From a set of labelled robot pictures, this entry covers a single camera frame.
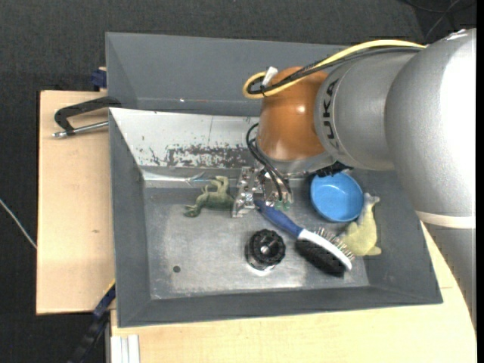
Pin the green toy dinosaur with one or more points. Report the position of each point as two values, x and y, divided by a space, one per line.
215 199

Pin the blue bowl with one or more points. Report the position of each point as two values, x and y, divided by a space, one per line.
336 197

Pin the yellow toy seal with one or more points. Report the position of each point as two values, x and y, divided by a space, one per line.
362 234

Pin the pale wood board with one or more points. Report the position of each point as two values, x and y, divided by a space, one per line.
73 202

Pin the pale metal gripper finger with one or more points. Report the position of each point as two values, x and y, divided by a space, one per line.
243 204
247 179

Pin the black round ribbed knob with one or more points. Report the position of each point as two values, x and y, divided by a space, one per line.
264 249

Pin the blue and white brush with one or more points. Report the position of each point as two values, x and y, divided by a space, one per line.
302 236

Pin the grey metal bin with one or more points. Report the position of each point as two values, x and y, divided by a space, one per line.
211 248

